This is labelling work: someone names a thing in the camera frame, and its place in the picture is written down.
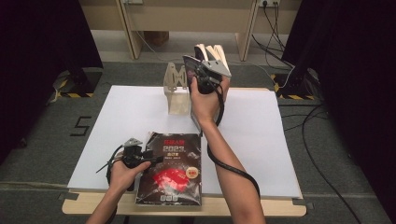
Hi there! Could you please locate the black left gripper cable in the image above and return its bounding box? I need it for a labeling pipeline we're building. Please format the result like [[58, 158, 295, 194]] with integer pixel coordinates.
[[95, 144, 126, 186]]

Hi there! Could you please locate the person's right hand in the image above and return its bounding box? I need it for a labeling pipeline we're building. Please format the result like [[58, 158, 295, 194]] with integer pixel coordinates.
[[190, 76, 231, 126]]

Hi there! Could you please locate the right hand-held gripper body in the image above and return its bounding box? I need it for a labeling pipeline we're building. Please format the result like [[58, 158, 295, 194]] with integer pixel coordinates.
[[194, 59, 233, 95]]

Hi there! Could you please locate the white magazine with picture grid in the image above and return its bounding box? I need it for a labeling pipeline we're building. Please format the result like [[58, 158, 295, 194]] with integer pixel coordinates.
[[206, 44, 232, 74]]

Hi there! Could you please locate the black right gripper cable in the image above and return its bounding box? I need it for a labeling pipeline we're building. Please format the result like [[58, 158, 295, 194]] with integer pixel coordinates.
[[206, 85, 261, 200]]

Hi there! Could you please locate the black curtain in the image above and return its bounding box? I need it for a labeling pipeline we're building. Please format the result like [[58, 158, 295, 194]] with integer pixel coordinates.
[[281, 0, 396, 216], [0, 0, 104, 162]]

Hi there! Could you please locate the black stand base hazard tape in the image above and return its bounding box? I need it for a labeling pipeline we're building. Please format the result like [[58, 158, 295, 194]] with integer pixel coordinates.
[[52, 66, 104, 99], [270, 66, 321, 101]]

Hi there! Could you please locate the white board sheet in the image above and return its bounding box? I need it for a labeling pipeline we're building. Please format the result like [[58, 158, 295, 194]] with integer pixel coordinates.
[[66, 85, 304, 200]]

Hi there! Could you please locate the person's left hand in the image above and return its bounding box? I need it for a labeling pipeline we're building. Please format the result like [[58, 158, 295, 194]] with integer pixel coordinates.
[[108, 159, 152, 196]]

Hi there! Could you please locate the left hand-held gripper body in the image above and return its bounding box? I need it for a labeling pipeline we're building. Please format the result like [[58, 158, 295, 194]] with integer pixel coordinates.
[[121, 137, 151, 192]]

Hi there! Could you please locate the beige expandable book rack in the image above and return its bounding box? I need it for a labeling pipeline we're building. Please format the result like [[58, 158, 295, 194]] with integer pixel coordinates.
[[163, 62, 191, 117]]

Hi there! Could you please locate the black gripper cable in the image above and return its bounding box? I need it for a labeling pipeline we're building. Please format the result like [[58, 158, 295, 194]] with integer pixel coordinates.
[[206, 85, 261, 200], [95, 144, 126, 186]]

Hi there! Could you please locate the thick black floor cable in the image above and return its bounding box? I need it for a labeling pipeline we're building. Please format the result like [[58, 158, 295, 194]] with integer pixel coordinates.
[[250, 35, 295, 69]]

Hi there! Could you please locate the black magazine with red print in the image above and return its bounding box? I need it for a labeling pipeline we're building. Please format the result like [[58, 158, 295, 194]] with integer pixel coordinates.
[[134, 131, 204, 207]]

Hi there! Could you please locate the black tape piece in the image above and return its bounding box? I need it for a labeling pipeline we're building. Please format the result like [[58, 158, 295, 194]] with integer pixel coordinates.
[[292, 199, 315, 210], [57, 191, 79, 201]]

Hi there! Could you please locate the long black floor cable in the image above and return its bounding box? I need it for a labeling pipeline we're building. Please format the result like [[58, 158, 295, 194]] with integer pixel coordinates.
[[300, 105, 363, 224]]

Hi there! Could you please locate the thin black power cable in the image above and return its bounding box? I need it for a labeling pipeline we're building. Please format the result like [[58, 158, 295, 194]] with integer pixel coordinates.
[[262, 3, 288, 53]]

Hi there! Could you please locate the thin black floor cable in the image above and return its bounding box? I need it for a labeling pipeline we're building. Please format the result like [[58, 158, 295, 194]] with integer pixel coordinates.
[[278, 104, 331, 133]]

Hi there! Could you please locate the thin white floor cable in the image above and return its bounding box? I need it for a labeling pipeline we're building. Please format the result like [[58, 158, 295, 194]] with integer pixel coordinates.
[[134, 29, 295, 85]]

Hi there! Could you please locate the beige wooden desk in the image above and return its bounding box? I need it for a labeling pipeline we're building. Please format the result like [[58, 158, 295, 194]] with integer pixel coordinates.
[[78, 0, 303, 63]]

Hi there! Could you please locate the brown cardboard box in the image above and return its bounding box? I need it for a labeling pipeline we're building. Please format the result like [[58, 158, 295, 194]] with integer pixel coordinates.
[[143, 31, 171, 47]]

